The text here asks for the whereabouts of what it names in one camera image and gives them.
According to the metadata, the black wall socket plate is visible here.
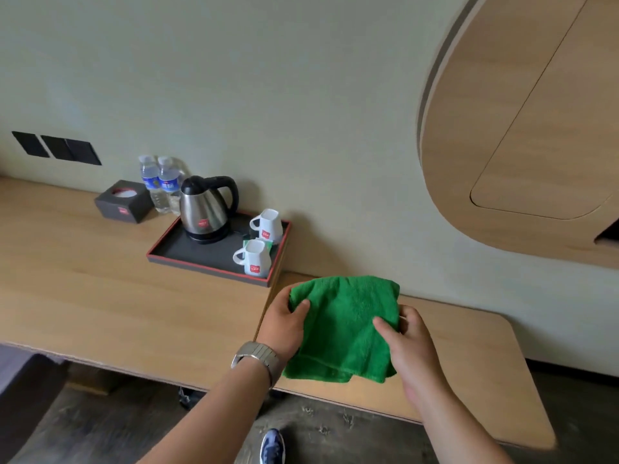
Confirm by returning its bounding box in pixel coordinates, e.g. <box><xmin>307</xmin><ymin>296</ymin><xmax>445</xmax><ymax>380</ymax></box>
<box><xmin>12</xmin><ymin>131</ymin><xmax>50</xmax><ymax>158</ymax></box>

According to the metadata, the white mug with red label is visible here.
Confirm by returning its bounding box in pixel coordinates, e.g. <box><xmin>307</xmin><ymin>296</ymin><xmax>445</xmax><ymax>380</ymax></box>
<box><xmin>249</xmin><ymin>208</ymin><xmax>284</xmax><ymax>245</ymax></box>
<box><xmin>232</xmin><ymin>239</ymin><xmax>272</xmax><ymax>278</ymax></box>

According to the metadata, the clear water bottle blue label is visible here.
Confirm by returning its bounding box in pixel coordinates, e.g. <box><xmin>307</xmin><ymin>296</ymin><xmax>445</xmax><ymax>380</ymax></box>
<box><xmin>157</xmin><ymin>156</ymin><xmax>185</xmax><ymax>216</ymax></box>
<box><xmin>139</xmin><ymin>155</ymin><xmax>171</xmax><ymax>214</ymax></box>

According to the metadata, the blue and white sneaker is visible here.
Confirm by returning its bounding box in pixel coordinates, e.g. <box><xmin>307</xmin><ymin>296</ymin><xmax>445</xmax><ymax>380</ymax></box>
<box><xmin>259</xmin><ymin>428</ymin><xmax>286</xmax><ymax>464</ymax></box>

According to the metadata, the dark grey tissue box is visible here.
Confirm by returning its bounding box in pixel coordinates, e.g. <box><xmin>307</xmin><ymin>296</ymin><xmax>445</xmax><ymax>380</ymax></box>
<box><xmin>94</xmin><ymin>180</ymin><xmax>154</xmax><ymax>224</ymax></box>

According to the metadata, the person's right forearm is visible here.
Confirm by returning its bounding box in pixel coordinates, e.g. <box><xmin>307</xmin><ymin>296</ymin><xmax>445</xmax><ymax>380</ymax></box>
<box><xmin>411</xmin><ymin>377</ymin><xmax>513</xmax><ymax>464</ymax></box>

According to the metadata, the black tray with red rim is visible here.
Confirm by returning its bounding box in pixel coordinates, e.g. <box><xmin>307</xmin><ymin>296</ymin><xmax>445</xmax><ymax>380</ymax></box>
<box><xmin>146</xmin><ymin>210</ymin><xmax>292</xmax><ymax>288</ymax></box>

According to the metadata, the person's left forearm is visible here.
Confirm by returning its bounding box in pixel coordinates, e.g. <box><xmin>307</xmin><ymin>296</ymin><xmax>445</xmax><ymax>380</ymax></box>
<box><xmin>138</xmin><ymin>362</ymin><xmax>271</xmax><ymax>464</ymax></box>

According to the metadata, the person's right hand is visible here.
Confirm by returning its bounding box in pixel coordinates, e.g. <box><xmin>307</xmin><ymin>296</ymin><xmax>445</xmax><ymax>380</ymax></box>
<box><xmin>372</xmin><ymin>304</ymin><xmax>448</xmax><ymax>406</ymax></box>

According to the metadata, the stainless steel electric kettle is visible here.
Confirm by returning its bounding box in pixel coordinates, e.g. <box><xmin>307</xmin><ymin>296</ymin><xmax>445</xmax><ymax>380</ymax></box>
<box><xmin>179</xmin><ymin>176</ymin><xmax>240</xmax><ymax>245</ymax></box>

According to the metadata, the silver metal wristwatch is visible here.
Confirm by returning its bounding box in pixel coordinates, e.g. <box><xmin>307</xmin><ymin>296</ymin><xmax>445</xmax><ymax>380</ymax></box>
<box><xmin>231</xmin><ymin>341</ymin><xmax>287</xmax><ymax>388</ymax></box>

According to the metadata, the person's left hand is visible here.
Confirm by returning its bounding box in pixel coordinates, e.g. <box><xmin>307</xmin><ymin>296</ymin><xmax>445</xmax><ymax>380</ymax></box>
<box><xmin>256</xmin><ymin>285</ymin><xmax>311</xmax><ymax>363</ymax></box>

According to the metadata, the green microfibre cloth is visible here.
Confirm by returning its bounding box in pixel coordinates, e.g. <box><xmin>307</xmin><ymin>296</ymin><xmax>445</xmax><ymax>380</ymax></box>
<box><xmin>283</xmin><ymin>275</ymin><xmax>401</xmax><ymax>384</ymax></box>

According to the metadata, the black shoe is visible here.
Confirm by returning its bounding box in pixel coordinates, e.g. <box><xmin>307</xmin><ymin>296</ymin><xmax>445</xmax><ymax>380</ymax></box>
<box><xmin>178</xmin><ymin>386</ymin><xmax>206</xmax><ymax>411</ymax></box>

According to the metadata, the rounded wooden wall cabinet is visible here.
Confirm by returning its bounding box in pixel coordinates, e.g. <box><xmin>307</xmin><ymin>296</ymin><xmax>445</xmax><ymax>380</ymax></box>
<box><xmin>417</xmin><ymin>0</ymin><xmax>619</xmax><ymax>270</ymax></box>

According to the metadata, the black double wall switch plate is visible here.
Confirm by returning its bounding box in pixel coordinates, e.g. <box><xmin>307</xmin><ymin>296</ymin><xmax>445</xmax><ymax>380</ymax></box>
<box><xmin>41</xmin><ymin>135</ymin><xmax>103</xmax><ymax>166</ymax></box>

